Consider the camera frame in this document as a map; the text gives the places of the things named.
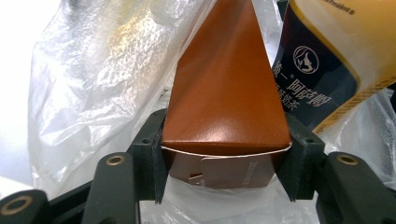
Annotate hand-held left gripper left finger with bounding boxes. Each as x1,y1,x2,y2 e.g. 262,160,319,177
128,107,171,205

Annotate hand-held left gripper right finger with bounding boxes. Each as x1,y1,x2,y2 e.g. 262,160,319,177
275,113,327,203

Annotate clear plastic bag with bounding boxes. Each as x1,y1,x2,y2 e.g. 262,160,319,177
27,0,396,224

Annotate brown cardboard box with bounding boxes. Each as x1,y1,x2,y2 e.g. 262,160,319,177
161,0,294,191

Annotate orange drink bottle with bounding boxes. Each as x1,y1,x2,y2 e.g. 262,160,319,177
271,0,396,135

